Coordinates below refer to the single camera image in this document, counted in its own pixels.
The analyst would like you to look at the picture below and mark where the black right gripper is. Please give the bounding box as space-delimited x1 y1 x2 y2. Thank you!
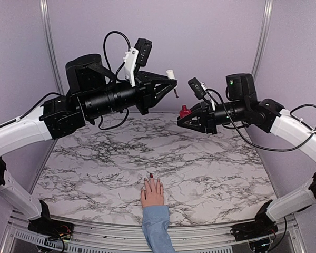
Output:
177 99 248 135

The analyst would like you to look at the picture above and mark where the red nail polish bottle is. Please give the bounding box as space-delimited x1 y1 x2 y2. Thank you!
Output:
179 105 192 119

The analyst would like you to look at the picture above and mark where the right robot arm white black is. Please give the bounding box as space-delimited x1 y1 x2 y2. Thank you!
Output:
177 73 316 236

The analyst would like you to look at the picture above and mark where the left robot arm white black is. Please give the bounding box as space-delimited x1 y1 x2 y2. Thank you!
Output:
0 50 177 235

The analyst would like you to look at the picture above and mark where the blue shirt sleeve forearm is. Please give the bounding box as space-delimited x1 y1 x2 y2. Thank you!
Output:
142 205 176 252

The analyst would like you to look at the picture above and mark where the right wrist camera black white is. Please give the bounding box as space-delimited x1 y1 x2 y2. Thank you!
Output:
188 77 217 111

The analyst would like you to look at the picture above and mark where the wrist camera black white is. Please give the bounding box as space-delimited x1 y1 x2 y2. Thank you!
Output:
123 38 152 87
188 77 217 111

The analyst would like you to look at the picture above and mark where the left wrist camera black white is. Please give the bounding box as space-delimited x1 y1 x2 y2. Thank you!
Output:
123 38 152 87

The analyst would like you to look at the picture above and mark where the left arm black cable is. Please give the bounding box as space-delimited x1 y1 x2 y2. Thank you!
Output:
98 31 132 131

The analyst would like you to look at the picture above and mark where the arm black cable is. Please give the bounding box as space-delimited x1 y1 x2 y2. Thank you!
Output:
98 31 132 131
205 89 316 152

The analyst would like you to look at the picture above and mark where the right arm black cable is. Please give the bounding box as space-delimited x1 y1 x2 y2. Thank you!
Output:
205 89 316 152

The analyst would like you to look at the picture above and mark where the right aluminium corner post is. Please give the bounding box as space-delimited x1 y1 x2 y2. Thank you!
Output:
252 0 274 80

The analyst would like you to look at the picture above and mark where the aluminium corner post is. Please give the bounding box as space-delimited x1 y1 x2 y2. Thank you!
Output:
39 0 65 94
252 0 274 80

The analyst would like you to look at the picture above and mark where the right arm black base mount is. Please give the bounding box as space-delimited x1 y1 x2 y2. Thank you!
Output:
230 200 279 241

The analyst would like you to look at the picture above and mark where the left aluminium corner post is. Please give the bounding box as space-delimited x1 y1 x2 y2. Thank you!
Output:
39 0 65 94

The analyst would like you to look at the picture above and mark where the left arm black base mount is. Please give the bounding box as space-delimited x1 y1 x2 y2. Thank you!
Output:
27 200 74 239

